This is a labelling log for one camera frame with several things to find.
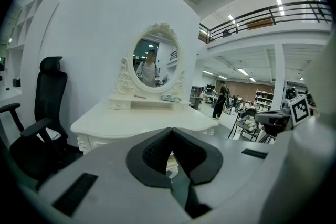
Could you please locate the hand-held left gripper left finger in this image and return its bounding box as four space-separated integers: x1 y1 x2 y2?
36 127 194 224

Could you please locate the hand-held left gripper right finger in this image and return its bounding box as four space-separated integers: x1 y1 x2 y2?
171 127 295 219

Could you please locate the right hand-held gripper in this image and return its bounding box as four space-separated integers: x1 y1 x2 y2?
254 94 314 128

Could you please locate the white vanity dressing table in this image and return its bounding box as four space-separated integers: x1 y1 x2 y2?
70 101 220 155

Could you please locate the white storage shelf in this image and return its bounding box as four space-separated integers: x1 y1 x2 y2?
254 89 275 111

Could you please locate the black folding chair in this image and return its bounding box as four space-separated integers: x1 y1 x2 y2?
227 108 263 143

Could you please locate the pile of pale clothes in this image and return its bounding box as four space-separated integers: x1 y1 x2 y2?
237 114 259 132

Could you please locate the grey desk with hutch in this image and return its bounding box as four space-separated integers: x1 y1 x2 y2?
189 85 205 110

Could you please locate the white oval vanity mirror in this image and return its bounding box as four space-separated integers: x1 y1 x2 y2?
108 22 192 113

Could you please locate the pale green tissue pack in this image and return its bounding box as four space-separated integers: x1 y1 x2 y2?
160 93 182 103

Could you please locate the black office chair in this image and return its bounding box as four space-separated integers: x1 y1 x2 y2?
0 56 85 189

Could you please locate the black balcony railing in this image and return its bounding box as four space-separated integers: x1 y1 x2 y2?
199 1 333 44

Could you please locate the white wall bookshelf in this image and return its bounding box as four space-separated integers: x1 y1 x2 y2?
5 0 60 98

